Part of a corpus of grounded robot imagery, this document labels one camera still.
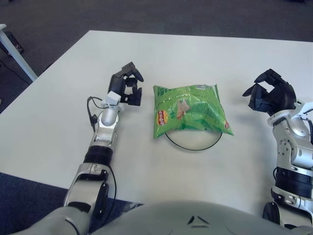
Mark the white table leg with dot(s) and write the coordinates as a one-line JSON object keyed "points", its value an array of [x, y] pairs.
{"points": [[18, 58]]}

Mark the grey robot torso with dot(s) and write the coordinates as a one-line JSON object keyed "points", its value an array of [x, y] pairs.
{"points": [[171, 220]]}

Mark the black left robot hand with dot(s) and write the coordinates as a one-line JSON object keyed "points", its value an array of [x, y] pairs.
{"points": [[116, 84]]}

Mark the white plate with black rim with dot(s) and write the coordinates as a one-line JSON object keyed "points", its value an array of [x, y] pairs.
{"points": [[195, 142]]}

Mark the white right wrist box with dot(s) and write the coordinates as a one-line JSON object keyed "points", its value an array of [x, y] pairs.
{"points": [[305, 110]]}

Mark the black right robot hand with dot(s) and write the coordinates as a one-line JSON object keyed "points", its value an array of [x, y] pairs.
{"points": [[281, 98]]}

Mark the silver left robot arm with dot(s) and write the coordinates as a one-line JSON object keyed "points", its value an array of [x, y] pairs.
{"points": [[105, 127]]}

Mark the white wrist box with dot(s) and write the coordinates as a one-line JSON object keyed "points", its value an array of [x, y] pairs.
{"points": [[113, 98], [305, 110]]}

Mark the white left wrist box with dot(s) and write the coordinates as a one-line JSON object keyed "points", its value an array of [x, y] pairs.
{"points": [[113, 98]]}

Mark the black box on floor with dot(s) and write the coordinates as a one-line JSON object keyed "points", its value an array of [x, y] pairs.
{"points": [[15, 42]]}

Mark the green snack bag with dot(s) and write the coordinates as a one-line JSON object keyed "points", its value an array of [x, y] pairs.
{"points": [[190, 110]]}

